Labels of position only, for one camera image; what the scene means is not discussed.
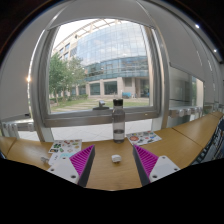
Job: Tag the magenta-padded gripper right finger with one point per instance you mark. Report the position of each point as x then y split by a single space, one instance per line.
161 167

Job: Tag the sticker sheet with food pictures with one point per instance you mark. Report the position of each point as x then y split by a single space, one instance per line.
65 146

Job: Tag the green tree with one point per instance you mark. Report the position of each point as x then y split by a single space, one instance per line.
61 76

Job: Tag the grey window frame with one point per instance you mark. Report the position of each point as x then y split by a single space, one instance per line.
100 117

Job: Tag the clear bottle with black cap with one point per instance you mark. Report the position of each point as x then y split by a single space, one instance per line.
118 123

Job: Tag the white power strip plug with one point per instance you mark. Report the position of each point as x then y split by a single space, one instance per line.
45 159

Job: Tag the glass-fronted building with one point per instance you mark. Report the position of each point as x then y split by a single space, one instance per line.
113 43

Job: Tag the sticker sheet with red circle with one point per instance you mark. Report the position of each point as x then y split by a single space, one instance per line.
143 137

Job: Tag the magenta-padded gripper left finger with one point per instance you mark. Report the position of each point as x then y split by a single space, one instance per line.
65 168

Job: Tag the small white charger block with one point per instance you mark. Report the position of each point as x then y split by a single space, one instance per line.
116 158

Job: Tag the dark chairs group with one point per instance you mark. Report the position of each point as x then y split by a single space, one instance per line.
215 143

